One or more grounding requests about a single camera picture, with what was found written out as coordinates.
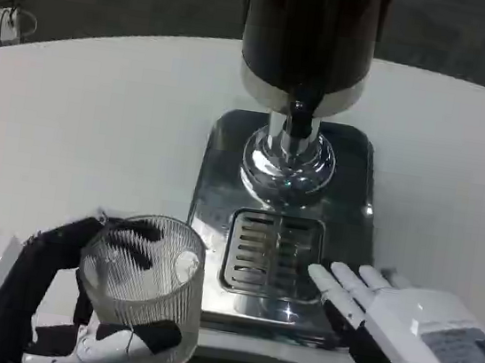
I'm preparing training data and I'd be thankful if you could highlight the black steel drink dispenser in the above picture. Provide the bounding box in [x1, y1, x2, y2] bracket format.
[215, 0, 394, 219]

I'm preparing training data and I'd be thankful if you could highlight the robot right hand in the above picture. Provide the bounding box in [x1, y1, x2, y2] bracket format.
[294, 256, 485, 363]

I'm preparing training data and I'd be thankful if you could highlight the steel drip tray with grid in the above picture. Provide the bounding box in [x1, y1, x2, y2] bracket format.
[172, 104, 394, 355]

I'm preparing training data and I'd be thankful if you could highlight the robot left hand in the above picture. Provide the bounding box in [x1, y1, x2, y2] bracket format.
[0, 196, 199, 363]

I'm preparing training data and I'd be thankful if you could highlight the clear ribbed glass cup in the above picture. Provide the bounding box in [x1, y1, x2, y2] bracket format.
[65, 205, 214, 363]

